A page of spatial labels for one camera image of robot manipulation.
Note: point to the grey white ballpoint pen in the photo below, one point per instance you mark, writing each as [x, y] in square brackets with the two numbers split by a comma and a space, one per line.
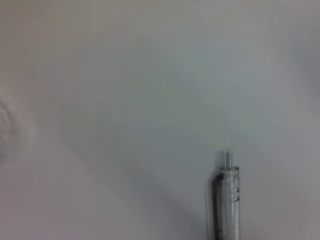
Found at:
[225, 200]

